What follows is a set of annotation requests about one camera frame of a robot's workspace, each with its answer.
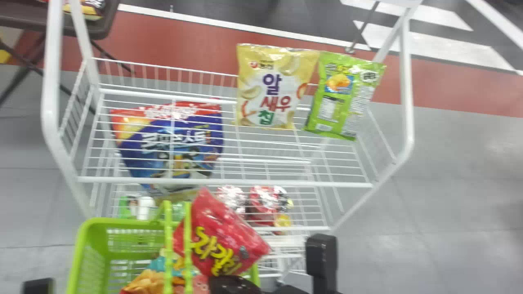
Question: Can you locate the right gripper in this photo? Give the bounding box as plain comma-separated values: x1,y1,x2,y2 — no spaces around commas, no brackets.
208,275,311,294

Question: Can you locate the white wire rack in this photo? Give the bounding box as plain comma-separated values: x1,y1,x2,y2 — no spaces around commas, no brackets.
40,0,424,287

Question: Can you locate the green snack packet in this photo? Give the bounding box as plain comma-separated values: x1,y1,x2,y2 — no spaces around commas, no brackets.
303,51,387,142

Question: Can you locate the dark side table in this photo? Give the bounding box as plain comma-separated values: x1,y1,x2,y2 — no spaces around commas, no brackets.
0,0,135,116

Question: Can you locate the yellow snack packet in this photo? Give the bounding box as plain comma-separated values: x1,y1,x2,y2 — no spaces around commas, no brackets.
233,43,320,131

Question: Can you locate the teal snack packet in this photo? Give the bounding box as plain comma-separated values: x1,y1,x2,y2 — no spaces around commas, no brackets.
146,254,197,279

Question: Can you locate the red noodle cup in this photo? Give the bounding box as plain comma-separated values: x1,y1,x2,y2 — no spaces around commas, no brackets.
248,185,294,236
216,185,247,218

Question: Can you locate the green basket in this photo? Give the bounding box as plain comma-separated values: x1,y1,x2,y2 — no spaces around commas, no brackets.
65,200,262,294

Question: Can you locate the red snack packet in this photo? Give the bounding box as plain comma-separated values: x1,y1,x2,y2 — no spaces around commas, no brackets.
172,187,272,278

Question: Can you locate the blue cereal bag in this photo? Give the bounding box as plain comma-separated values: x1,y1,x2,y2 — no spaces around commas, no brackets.
109,101,225,196

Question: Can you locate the orange snack packet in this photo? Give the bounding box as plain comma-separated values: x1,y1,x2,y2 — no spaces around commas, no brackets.
120,269,185,294

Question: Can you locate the green bottle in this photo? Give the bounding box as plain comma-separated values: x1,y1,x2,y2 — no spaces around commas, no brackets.
118,195,139,220

